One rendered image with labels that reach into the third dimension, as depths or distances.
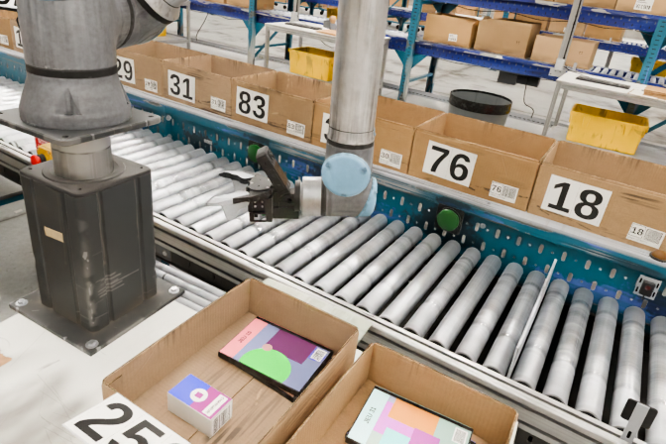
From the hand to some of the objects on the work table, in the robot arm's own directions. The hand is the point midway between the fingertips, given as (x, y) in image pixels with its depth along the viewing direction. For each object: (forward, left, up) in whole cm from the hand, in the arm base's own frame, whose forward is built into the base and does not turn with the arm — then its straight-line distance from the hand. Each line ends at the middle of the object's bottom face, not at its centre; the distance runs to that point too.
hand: (211, 185), depth 112 cm
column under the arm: (-19, +16, -27) cm, 37 cm away
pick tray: (-22, -27, -28) cm, 44 cm away
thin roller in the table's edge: (0, +7, -29) cm, 30 cm away
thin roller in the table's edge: (-3, +7, -29) cm, 30 cm away
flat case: (-12, -28, -26) cm, 40 cm away
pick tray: (-25, -58, -28) cm, 69 cm away
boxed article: (-31, -24, -27) cm, 48 cm away
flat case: (-15, -58, -26) cm, 65 cm away
